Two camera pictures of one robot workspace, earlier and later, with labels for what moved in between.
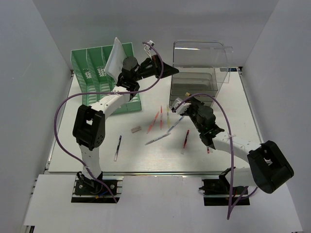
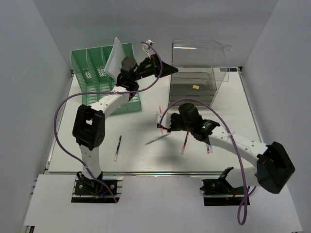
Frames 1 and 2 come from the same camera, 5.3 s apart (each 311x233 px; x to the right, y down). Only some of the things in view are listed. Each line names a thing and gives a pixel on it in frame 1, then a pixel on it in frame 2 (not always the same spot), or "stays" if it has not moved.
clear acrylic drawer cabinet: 201,65 stays
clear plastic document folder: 113,67 stays
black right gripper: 195,102 to 173,117
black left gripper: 156,64 stays
